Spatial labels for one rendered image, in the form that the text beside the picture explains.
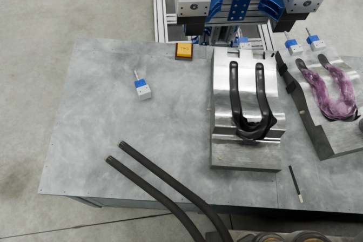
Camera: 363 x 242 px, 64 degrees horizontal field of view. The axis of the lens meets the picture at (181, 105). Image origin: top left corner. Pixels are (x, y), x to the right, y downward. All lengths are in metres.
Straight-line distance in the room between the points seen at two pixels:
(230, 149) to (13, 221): 1.46
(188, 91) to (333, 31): 1.81
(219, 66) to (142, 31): 1.31
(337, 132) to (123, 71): 0.89
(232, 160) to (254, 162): 0.08
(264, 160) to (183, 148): 0.31
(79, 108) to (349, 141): 1.05
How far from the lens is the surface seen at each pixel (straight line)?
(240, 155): 1.12
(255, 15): 1.62
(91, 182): 1.16
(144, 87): 1.20
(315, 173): 1.27
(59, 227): 2.02
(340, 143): 1.22
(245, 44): 1.36
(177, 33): 2.17
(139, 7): 2.62
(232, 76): 1.22
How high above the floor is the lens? 1.91
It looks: 66 degrees down
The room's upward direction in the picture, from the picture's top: 6 degrees clockwise
